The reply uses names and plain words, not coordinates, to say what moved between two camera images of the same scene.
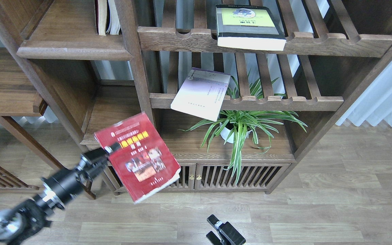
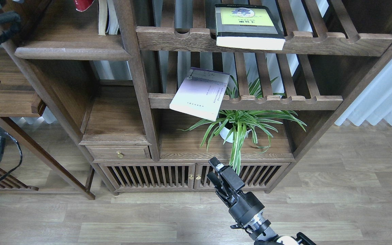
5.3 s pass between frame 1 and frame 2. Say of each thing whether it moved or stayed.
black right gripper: moved
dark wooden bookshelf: stayed
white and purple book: stayed
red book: moved
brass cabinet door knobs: stayed
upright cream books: stayed
